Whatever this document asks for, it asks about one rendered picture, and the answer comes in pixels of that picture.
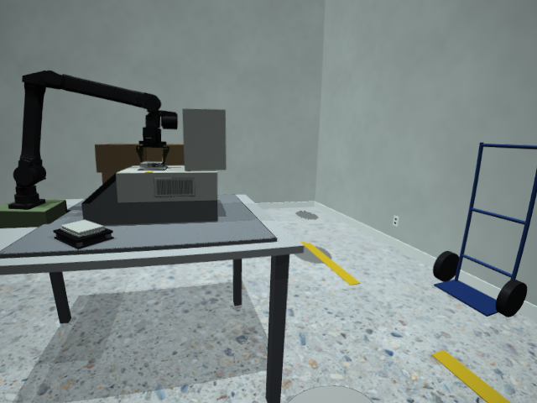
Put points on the white thermal cycler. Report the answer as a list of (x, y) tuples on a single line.
[(169, 193)]

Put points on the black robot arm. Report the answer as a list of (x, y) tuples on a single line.
[(30, 169)]

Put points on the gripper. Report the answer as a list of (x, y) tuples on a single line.
[(156, 144)]

